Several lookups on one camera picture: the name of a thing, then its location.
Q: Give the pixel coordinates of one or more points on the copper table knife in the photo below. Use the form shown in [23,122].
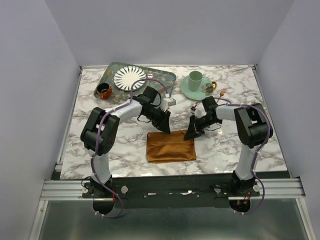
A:
[164,89]

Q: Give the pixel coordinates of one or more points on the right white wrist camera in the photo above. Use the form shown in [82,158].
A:
[199,112]

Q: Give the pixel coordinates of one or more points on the gold spoon with flower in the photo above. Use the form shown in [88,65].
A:
[208,88]

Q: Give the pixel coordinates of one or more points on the copper fork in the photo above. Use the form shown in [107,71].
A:
[222,93]

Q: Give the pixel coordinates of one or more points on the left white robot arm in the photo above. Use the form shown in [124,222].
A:
[100,130]

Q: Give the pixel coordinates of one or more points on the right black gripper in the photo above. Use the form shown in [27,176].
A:
[192,133]

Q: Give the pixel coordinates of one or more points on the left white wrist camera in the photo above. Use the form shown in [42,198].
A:
[166,103]

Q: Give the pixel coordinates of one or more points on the mint green cup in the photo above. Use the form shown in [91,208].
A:
[194,80]

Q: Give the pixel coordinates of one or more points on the copper black mug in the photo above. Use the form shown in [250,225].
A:
[103,91]

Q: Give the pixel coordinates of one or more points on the orange-brown cloth napkin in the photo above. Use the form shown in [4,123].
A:
[169,148]

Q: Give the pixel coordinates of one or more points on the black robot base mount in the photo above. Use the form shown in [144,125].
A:
[180,191]

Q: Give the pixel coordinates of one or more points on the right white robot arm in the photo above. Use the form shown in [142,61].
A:
[253,128]

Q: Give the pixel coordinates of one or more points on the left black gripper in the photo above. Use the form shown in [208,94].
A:
[163,123]

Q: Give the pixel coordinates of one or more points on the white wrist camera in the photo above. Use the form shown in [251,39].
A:
[199,112]
[166,103]

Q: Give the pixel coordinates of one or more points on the white black striped plate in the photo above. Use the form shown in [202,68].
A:
[125,77]

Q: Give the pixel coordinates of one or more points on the aluminium frame rail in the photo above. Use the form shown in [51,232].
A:
[72,190]

